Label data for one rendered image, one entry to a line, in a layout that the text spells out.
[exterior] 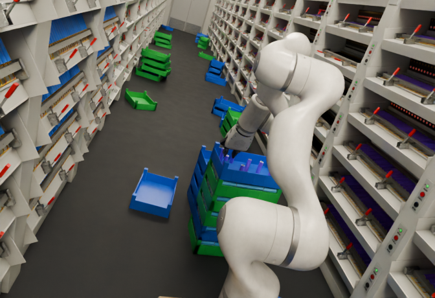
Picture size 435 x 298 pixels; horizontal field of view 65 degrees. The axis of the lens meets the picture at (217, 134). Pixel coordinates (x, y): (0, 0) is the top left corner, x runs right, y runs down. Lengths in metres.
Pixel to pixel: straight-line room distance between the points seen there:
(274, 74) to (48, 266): 1.08
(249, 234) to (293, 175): 0.16
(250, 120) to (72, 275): 0.87
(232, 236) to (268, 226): 0.07
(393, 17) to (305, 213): 1.31
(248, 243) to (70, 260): 0.95
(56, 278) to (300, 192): 0.99
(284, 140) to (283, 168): 0.06
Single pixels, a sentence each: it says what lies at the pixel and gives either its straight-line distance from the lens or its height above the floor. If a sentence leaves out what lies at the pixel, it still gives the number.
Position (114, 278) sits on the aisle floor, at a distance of 1.46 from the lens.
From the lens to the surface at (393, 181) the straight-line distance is 1.63.
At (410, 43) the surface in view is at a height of 1.14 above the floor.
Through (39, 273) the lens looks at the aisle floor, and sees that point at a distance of 1.47.
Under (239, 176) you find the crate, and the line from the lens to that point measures 1.44.
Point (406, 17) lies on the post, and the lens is 1.90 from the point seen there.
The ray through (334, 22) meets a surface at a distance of 2.48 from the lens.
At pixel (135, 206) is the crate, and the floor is 0.02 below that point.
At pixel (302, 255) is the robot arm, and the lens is 0.72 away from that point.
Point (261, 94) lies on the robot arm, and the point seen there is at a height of 0.82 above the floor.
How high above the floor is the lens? 1.05
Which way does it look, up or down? 20 degrees down
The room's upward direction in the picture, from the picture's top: 18 degrees clockwise
